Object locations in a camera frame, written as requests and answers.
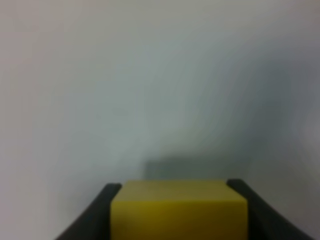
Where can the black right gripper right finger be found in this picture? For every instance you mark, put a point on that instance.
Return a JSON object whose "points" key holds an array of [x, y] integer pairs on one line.
{"points": [[265, 223]]}

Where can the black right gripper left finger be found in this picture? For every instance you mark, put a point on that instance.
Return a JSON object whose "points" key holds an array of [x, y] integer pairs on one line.
{"points": [[95, 222]]}

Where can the yellow cube block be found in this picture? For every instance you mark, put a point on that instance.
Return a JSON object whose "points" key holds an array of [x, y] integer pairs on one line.
{"points": [[178, 210]]}

